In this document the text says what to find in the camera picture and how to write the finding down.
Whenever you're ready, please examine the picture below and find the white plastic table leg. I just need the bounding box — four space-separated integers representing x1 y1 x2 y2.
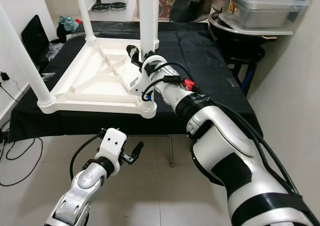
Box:
74 0 97 43
137 0 161 57
0 6 56 107

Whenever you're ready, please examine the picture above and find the white plastic table top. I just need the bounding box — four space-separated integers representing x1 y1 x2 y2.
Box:
37 39 158 119

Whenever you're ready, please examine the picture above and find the metal support table leg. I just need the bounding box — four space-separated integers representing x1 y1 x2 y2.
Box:
168 135 176 168

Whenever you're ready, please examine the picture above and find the black weight plate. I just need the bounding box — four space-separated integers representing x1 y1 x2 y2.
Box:
109 1 127 10
92 2 111 11

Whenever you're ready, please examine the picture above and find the black tablecloth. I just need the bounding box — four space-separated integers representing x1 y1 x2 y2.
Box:
7 21 263 143

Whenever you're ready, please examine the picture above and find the teal cloth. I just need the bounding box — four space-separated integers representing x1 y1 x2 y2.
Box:
57 15 79 34

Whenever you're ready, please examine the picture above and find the black round pot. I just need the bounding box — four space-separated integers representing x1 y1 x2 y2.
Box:
172 0 211 22

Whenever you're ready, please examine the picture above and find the crumpled clear plastic bag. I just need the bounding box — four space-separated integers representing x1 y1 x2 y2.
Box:
47 42 66 62

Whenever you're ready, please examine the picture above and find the large black round basin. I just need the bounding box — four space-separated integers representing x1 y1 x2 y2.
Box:
209 14 266 62

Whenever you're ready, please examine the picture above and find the black fabric bag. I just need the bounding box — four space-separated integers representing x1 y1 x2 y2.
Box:
21 14 66 62

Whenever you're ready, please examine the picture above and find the clear plastic storage box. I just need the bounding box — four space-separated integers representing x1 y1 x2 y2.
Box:
220 0 311 36

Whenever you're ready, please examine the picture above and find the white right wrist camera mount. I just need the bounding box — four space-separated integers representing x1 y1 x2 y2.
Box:
128 56 173 99

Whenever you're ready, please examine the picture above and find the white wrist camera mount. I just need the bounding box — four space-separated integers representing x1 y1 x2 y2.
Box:
128 56 173 99
99 128 128 166

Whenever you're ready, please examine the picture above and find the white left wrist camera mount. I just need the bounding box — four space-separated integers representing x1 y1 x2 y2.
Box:
99 128 128 166

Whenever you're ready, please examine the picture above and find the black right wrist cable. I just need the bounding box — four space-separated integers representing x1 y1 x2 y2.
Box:
142 61 201 99

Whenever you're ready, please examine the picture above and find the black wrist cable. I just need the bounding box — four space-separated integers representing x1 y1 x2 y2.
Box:
70 134 103 182
142 61 201 99

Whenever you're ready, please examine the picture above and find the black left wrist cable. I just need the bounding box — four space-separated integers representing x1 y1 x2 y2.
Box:
70 134 103 182

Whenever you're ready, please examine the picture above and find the black floor cable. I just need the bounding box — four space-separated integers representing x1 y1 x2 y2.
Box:
0 139 43 187

